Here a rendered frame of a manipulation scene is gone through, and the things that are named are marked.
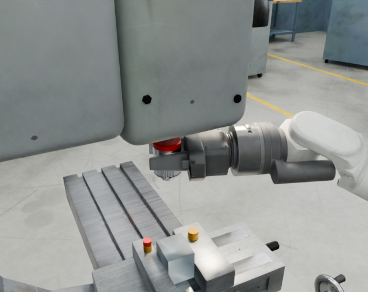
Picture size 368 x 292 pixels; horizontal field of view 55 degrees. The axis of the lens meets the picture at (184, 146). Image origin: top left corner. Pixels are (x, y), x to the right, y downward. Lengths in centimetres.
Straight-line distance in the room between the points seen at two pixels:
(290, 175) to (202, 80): 22
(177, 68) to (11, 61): 18
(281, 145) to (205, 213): 194
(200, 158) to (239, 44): 18
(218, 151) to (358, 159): 21
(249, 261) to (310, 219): 185
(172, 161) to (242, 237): 31
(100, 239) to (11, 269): 144
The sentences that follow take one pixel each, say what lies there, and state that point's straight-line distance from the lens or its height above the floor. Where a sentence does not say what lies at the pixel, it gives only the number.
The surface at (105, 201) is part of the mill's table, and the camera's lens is 104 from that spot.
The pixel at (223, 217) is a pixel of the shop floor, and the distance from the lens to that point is 246.
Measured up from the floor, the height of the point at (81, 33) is 146.
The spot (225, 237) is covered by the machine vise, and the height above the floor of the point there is 100.
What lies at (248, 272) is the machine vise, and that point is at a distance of 73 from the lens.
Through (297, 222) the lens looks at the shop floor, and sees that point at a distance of 252.
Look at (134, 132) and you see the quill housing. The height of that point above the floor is 134.
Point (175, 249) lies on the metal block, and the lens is 67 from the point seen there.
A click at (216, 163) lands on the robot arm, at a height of 125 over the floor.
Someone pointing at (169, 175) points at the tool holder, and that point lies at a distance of 58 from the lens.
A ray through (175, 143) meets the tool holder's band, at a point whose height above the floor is 127.
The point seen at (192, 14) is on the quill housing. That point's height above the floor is 147.
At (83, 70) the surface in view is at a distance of 37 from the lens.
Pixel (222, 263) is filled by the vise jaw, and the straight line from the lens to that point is 68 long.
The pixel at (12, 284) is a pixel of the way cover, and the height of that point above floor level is 94.
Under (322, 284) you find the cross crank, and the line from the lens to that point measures 126.
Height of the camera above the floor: 152
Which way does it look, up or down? 27 degrees down
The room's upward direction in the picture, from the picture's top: straight up
